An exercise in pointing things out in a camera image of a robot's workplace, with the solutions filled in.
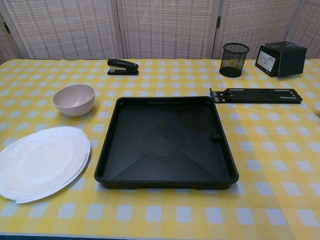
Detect beige round bowl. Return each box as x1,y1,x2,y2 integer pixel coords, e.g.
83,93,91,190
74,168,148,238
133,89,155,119
52,84,96,117

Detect white paper plate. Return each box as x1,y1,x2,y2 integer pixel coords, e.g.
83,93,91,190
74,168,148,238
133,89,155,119
0,126,92,205

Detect black square plastic tray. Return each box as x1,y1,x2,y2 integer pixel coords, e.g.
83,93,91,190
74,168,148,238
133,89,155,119
94,96,240,190

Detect black stapler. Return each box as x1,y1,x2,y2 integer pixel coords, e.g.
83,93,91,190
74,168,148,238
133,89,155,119
107,58,140,76

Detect woven folding screen panel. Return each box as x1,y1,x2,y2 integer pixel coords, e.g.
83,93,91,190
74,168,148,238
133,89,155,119
287,0,320,60
0,13,25,65
116,0,221,60
0,0,124,61
214,0,305,60

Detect black mesh pen holder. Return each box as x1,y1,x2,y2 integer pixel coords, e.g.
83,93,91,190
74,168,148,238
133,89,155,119
219,42,250,78

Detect black folding laptop stand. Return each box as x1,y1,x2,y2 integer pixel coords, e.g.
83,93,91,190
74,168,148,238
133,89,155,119
209,87,303,104

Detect yellow checked tablecloth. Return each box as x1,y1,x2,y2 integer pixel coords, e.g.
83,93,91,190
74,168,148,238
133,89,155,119
0,58,320,239

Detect black cardboard box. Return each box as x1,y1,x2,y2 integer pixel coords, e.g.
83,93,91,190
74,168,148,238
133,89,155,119
254,41,308,79

